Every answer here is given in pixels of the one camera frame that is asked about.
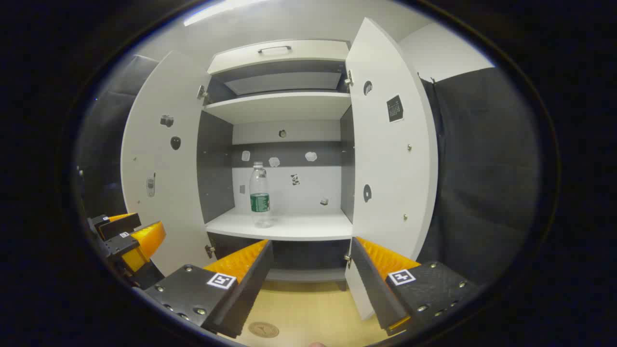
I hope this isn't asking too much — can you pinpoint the black backdrop cloth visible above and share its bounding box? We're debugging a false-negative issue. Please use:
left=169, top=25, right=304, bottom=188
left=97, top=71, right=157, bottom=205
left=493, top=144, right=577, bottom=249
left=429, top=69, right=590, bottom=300
left=417, top=67, right=540, bottom=286
left=76, top=54, right=160, bottom=218

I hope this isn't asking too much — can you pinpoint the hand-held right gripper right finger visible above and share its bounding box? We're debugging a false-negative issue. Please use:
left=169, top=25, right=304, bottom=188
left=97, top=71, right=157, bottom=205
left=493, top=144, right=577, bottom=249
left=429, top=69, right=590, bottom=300
left=350, top=237, right=480, bottom=336

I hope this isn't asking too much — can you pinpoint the white grey cabinet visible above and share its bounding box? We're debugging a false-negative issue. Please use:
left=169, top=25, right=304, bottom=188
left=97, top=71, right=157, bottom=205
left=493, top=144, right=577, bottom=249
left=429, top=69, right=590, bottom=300
left=197, top=40, right=355, bottom=290

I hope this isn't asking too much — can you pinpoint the white cabinet door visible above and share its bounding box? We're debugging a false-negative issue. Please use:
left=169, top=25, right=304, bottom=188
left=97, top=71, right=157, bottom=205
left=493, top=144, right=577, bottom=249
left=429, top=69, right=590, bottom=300
left=121, top=51, right=215, bottom=277
left=344, top=18, right=439, bottom=321

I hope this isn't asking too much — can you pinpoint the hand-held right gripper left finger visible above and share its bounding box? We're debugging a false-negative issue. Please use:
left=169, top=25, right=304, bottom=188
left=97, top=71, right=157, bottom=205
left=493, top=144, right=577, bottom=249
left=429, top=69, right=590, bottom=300
left=144, top=240, right=274, bottom=339

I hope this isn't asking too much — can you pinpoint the round brown coaster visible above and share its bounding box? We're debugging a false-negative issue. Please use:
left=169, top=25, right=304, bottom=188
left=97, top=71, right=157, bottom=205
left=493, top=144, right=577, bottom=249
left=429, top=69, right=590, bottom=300
left=248, top=322, right=280, bottom=338

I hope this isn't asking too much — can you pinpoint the clear plastic bottle green label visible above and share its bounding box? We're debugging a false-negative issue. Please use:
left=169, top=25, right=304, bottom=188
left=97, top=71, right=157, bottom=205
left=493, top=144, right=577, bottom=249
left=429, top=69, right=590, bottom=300
left=249, top=161, right=274, bottom=228

